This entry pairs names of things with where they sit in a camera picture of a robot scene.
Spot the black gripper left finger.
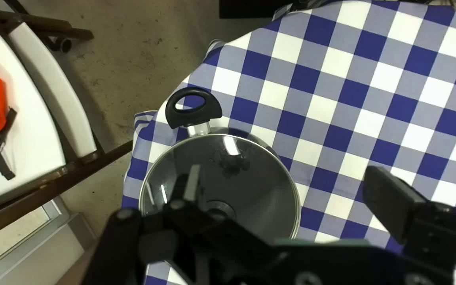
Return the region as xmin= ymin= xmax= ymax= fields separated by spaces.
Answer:
xmin=170 ymin=164 xmax=201 ymax=209

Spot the blue white checkered tablecloth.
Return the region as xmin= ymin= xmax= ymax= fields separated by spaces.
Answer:
xmin=122 ymin=0 xmax=456 ymax=285

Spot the black pot with glass lid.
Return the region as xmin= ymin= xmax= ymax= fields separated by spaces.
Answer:
xmin=138 ymin=87 xmax=300 ymax=240

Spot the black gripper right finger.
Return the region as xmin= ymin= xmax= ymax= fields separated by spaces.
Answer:
xmin=363 ymin=166 xmax=456 ymax=253

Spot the white curved table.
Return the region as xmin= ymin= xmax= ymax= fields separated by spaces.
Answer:
xmin=0 ymin=23 xmax=97 ymax=196

